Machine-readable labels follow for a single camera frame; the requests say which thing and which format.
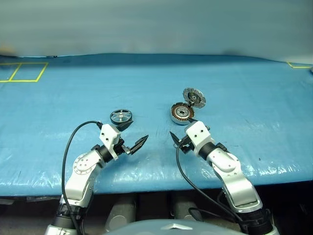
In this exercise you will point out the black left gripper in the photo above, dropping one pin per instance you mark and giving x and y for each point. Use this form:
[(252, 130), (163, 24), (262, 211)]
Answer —
[(119, 147)]

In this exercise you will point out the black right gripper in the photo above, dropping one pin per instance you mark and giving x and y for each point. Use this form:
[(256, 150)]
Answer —
[(187, 146)]

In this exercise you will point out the copper wound motor stator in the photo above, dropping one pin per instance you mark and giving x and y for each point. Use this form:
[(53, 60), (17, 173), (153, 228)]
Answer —
[(182, 113)]

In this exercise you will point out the grey finned motor cap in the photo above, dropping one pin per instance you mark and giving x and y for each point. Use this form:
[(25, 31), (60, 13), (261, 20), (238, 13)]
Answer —
[(194, 97)]

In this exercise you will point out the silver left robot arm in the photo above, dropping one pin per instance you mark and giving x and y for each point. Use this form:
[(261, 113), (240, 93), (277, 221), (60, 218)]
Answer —
[(78, 176)]

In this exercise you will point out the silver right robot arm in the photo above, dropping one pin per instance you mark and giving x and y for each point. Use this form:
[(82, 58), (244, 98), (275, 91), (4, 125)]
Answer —
[(234, 181)]

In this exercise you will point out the blue plastic table cover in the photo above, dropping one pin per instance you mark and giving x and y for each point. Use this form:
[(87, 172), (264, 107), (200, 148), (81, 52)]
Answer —
[(146, 85)]

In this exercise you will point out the grey rounded cylinder shape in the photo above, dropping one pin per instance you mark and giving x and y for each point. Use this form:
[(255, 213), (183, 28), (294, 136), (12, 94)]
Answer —
[(121, 210), (185, 208)]

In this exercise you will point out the grey robot torso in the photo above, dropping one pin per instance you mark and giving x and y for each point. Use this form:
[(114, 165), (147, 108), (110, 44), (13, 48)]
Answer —
[(171, 227)]

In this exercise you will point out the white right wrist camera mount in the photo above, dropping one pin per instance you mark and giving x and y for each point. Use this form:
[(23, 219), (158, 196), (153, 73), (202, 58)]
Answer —
[(199, 135)]

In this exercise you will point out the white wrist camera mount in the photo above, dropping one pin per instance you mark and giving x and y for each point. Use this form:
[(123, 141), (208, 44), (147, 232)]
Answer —
[(108, 135), (199, 135)]

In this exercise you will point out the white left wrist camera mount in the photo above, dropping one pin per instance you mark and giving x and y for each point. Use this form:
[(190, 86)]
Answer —
[(108, 135)]

